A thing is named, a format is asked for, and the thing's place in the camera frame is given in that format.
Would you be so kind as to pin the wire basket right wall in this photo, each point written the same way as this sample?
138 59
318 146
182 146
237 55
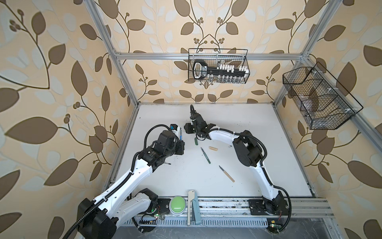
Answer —
323 101

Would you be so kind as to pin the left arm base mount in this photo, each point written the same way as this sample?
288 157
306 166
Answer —
161 207

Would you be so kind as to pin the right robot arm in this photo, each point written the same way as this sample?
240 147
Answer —
251 152

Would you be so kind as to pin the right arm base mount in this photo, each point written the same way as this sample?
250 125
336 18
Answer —
265 207

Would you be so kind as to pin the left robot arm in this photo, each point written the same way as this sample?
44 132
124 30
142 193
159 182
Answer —
101 217

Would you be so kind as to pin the green pen centre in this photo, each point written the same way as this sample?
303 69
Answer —
205 155

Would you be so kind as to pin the beige pen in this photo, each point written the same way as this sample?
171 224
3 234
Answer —
226 173

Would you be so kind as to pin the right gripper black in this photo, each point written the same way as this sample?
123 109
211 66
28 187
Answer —
188 127

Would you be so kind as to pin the beige blue handled tool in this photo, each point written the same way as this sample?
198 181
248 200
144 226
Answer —
193 211

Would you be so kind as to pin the black socket holder tool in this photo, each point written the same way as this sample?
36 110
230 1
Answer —
201 70

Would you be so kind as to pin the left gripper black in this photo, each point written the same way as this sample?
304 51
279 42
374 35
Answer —
180 144

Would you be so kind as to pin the aluminium front rail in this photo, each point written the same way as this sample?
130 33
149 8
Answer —
240 207

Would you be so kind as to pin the green push button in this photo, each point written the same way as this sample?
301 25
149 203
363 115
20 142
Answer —
177 205

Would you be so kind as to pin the wire basket back wall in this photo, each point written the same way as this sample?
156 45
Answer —
224 56

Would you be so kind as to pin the wire basket wall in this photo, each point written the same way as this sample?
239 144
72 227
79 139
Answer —
224 56
323 101

